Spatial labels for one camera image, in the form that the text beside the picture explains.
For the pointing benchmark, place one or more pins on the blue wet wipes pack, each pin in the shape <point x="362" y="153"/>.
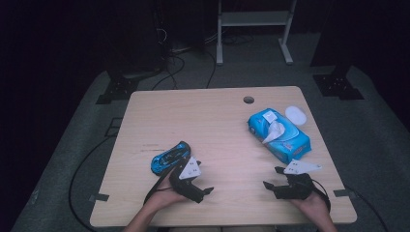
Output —
<point x="286" y="145"/>

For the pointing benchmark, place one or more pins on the blue toy car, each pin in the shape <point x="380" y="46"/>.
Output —
<point x="169" y="158"/>

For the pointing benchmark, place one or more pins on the white metal stand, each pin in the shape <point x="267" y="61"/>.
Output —
<point x="254" y="18"/>

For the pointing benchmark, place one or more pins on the white oval plastic lid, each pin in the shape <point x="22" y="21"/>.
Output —
<point x="295" y="115"/>

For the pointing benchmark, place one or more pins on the person's left hand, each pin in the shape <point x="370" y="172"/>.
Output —
<point x="164" y="196"/>

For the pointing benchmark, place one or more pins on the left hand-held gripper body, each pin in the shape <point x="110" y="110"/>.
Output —
<point x="188" y="170"/>

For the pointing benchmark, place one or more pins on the black stand base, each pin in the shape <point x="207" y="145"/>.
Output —
<point x="117" y="90"/>
<point x="336" y="85"/>

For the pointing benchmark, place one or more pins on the person's right hand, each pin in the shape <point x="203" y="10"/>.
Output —
<point x="311" y="206"/>

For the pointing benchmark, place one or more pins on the white wet wipe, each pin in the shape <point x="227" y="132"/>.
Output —
<point x="274" y="131"/>

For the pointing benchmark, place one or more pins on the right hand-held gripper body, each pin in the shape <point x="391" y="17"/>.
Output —
<point x="299" y="188"/>

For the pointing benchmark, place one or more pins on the black tape strip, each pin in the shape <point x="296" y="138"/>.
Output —
<point x="343" y="193"/>
<point x="100" y="197"/>

